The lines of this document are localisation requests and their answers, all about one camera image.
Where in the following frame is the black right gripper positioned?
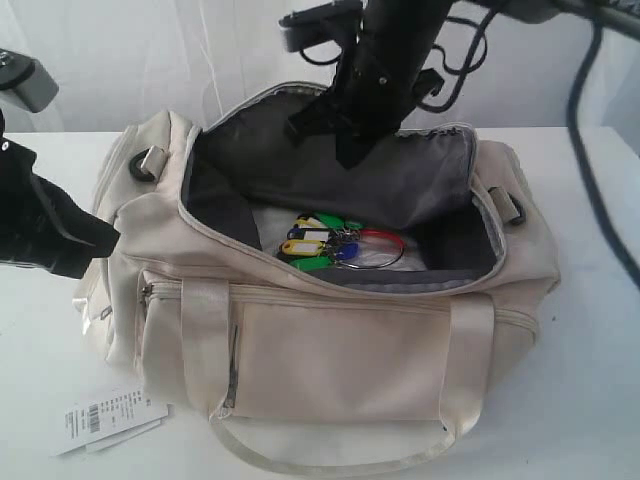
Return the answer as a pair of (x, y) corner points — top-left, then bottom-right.
(285, 0), (453, 170)

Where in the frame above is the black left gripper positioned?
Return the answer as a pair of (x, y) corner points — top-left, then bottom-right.
(1, 115), (120, 279)

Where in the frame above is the colourful key tag bunch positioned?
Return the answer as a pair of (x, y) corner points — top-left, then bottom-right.
(275, 212), (406, 272)

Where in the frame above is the cream duffel bag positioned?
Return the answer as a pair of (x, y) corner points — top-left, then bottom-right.
(74, 82), (560, 478)

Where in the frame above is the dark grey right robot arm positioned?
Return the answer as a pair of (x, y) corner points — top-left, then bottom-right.
(279, 1), (639, 169)

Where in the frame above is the white backdrop curtain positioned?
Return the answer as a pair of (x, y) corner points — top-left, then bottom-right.
(0, 0), (640, 150)

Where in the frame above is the white paper hang tag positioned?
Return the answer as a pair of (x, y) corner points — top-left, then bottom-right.
(49, 385), (169, 456)

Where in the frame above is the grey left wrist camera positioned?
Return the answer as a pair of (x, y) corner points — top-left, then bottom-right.
(0, 49), (59, 113)

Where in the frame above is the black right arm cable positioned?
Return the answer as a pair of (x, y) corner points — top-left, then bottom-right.
(299, 0), (640, 294)

